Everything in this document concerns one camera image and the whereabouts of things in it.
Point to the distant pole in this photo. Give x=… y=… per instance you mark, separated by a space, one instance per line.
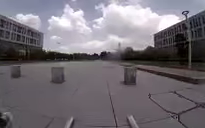
x=119 y=46

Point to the grey paved plaza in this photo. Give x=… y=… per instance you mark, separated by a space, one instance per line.
x=90 y=96

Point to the distant line of trees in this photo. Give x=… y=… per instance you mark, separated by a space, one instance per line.
x=146 y=53

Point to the row of stone bollards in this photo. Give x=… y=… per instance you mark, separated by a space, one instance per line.
x=57 y=75

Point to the robot's own part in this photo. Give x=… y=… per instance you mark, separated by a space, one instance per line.
x=69 y=122
x=132 y=121

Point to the low raised stone platform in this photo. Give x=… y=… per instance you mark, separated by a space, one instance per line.
x=176 y=73

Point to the white building with window rows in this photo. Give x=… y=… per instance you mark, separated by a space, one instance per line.
x=13 y=33

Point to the row of trees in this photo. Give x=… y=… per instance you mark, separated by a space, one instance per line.
x=3 y=53

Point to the grey building with window rows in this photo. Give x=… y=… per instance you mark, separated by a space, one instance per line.
x=200 y=30

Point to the lamp post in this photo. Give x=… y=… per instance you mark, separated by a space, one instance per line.
x=189 y=40

